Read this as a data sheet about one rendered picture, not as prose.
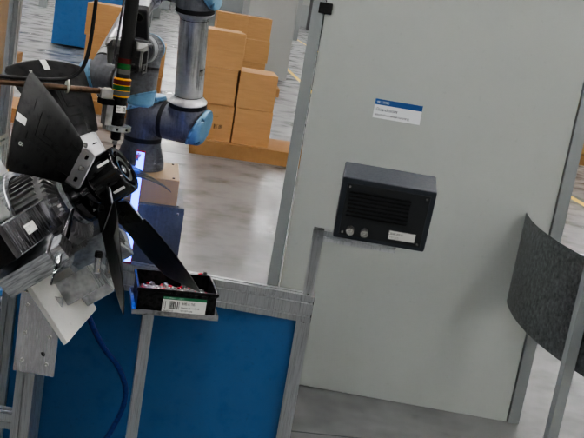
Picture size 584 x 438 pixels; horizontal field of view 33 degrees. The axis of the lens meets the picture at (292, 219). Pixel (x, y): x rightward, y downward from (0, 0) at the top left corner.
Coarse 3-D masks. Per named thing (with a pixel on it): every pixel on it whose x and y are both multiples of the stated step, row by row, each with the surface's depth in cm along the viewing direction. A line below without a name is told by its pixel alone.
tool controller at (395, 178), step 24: (360, 168) 274; (384, 168) 277; (360, 192) 269; (384, 192) 268; (408, 192) 268; (432, 192) 267; (336, 216) 274; (360, 216) 272; (384, 216) 272; (408, 216) 271; (360, 240) 276; (384, 240) 275; (408, 240) 274
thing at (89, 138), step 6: (90, 132) 236; (84, 138) 235; (90, 138) 236; (96, 138) 236; (90, 144) 235; (96, 144) 236; (102, 144) 236; (90, 150) 234; (96, 150) 235; (102, 150) 235
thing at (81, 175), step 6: (84, 150) 224; (78, 156) 223; (84, 156) 225; (90, 156) 227; (78, 162) 224; (84, 162) 226; (90, 162) 227; (84, 168) 226; (72, 174) 223; (78, 174) 225; (84, 174) 227; (66, 180) 222; (72, 180) 224; (78, 180) 226; (72, 186) 225; (78, 186) 226
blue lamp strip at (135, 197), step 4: (140, 152) 276; (140, 160) 276; (136, 164) 277; (140, 164) 277; (140, 168) 277; (140, 180) 278; (140, 184) 278; (136, 192) 278; (132, 196) 279; (136, 196) 279; (132, 200) 279; (136, 200) 279; (132, 204) 279; (136, 204) 279; (136, 208) 279; (132, 240) 281; (132, 244) 282; (124, 260) 283; (128, 260) 283
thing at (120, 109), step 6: (114, 96) 237; (120, 102) 237; (126, 102) 238; (114, 108) 237; (120, 108) 237; (114, 114) 238; (120, 114) 238; (114, 120) 238; (120, 120) 238; (114, 132) 239; (120, 132) 240; (114, 138) 239; (120, 138) 240
